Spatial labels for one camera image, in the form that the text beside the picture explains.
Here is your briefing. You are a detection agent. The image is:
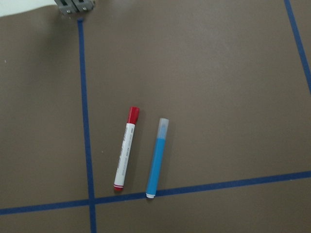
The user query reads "red capped white marker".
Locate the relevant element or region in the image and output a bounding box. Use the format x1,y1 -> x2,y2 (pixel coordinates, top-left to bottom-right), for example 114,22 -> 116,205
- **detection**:
113,106 -> 140,191

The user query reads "blue highlighter pen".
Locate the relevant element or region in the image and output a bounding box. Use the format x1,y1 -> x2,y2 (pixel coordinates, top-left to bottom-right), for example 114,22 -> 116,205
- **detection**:
145,118 -> 169,199

